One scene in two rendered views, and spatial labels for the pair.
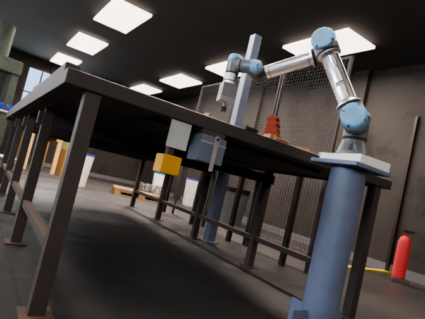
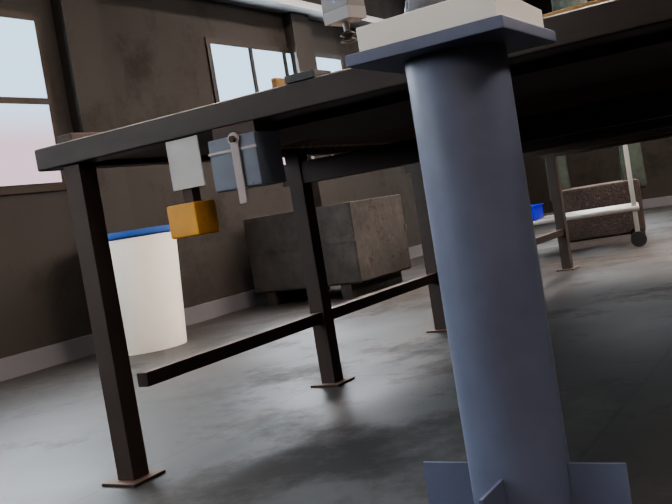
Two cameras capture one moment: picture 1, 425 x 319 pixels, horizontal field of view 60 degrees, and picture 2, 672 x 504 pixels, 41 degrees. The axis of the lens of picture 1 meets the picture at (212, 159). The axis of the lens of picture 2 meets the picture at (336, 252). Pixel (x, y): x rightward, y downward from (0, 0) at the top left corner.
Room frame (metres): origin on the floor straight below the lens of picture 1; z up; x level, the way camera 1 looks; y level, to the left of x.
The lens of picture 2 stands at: (0.91, -1.89, 0.63)
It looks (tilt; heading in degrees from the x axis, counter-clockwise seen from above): 3 degrees down; 63
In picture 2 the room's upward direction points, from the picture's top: 9 degrees counter-clockwise
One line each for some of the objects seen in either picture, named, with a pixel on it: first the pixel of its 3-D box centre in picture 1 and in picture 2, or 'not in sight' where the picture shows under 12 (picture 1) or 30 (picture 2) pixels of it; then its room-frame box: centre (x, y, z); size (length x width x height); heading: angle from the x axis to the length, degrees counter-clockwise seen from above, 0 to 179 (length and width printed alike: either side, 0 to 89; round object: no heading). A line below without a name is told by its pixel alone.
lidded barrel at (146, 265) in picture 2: not in sight; (137, 290); (2.21, 3.35, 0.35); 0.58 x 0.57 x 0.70; 122
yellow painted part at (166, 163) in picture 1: (171, 147); (187, 187); (1.59, 0.18, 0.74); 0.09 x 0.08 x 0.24; 122
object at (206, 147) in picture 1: (207, 150); (245, 163); (1.69, 0.03, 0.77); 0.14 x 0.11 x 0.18; 122
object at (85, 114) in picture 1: (64, 202); (106, 323); (1.41, 0.51, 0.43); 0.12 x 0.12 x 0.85; 32
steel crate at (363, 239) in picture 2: not in sight; (329, 250); (3.91, 4.17, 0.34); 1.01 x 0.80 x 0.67; 122
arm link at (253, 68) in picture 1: (251, 68); not in sight; (1.96, -0.09, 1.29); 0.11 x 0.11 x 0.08; 64
